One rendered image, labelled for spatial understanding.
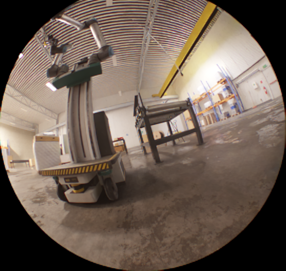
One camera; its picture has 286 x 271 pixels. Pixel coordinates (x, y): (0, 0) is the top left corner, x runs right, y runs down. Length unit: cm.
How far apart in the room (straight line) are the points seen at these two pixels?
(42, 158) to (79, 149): 281
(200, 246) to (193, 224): 11
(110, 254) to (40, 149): 352
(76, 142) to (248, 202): 130
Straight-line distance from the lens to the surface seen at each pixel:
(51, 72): 145
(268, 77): 942
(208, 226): 43
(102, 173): 63
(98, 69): 111
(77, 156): 101
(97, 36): 133
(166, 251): 40
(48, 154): 374
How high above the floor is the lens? 38
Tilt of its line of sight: 8 degrees up
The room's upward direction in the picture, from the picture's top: 16 degrees counter-clockwise
